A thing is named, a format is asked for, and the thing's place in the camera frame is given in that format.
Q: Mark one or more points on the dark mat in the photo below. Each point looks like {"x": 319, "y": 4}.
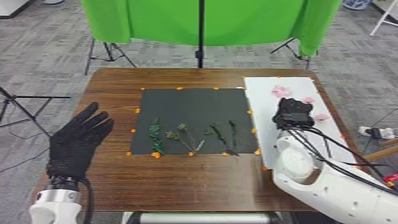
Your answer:
{"x": 197, "y": 106}

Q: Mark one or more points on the green sprig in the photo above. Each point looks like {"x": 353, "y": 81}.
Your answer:
{"x": 234, "y": 133}
{"x": 220, "y": 136}
{"x": 156, "y": 136}
{"x": 181, "y": 135}

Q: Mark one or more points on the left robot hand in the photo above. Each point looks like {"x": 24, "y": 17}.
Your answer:
{"x": 74, "y": 146}

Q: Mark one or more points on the black stand legs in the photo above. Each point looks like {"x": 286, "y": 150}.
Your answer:
{"x": 110, "y": 53}
{"x": 294, "y": 50}

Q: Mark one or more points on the pale grey bar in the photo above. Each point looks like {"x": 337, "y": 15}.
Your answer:
{"x": 202, "y": 218}

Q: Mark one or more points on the pink flower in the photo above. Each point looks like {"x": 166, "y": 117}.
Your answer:
{"x": 282, "y": 91}

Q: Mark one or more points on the white sheet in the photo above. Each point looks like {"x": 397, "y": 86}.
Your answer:
{"x": 264, "y": 100}

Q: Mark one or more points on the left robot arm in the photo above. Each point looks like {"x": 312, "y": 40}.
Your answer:
{"x": 55, "y": 206}

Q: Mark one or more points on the blue and white vase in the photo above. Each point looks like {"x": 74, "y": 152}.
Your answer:
{"x": 358, "y": 4}

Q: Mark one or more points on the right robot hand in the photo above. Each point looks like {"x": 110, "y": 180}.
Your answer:
{"x": 294, "y": 106}

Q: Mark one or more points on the black tripod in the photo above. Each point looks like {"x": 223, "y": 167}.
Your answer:
{"x": 24, "y": 106}

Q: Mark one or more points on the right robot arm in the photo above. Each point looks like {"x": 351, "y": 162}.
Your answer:
{"x": 332, "y": 193}

